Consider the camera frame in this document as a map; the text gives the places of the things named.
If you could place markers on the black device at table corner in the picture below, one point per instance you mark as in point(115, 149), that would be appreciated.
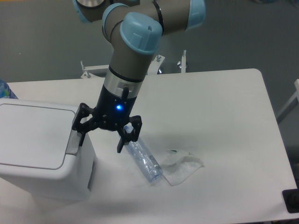
point(291, 199)

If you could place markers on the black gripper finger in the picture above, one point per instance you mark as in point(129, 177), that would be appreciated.
point(126, 137)
point(84, 121)

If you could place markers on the blue labelled bottle at edge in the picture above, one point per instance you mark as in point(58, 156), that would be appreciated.
point(5, 91)

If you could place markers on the white push-lid trash can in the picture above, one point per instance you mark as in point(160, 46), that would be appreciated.
point(41, 154)

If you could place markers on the white metal base frame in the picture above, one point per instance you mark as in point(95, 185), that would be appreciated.
point(152, 69)

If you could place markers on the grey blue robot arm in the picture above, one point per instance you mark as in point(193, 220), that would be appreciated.
point(134, 31)

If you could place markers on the crumpled clear plastic wrapper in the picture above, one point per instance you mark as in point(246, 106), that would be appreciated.
point(179, 165)

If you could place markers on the white frame at right edge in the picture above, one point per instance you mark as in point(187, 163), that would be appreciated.
point(291, 103)

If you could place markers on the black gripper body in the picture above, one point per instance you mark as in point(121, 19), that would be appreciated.
point(112, 111)

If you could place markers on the clear plastic water bottle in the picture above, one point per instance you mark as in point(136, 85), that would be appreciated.
point(145, 160)

